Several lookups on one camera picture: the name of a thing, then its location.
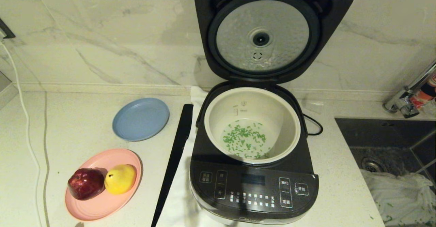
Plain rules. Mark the white crumpled cloth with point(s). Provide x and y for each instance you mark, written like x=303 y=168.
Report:
x=398 y=196

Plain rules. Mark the black flat strip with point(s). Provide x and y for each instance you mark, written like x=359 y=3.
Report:
x=173 y=165

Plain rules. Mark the pink plate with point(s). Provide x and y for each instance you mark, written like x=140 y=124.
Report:
x=102 y=205

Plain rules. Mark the chrome faucet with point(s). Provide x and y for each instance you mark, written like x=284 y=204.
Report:
x=408 y=90

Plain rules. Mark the red orange bottle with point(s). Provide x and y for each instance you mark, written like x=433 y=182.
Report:
x=424 y=94

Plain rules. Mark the metal sink drain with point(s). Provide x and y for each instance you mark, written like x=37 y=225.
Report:
x=372 y=164

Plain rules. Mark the white bowl with greens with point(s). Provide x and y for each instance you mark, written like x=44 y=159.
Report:
x=282 y=118

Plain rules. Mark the dark grey rice cooker lid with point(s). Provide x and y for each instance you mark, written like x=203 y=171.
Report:
x=262 y=19

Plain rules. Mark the green grains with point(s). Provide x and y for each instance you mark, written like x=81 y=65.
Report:
x=243 y=135

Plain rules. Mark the dark grey rice cooker base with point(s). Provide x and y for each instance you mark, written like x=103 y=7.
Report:
x=252 y=186

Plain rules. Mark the blue plate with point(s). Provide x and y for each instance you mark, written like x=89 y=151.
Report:
x=141 y=119

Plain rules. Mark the yellow pear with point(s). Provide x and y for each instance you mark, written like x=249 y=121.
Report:
x=120 y=178

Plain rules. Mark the steel sink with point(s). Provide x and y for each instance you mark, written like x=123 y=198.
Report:
x=385 y=141

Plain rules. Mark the red apple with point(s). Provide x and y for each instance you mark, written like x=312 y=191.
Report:
x=86 y=183

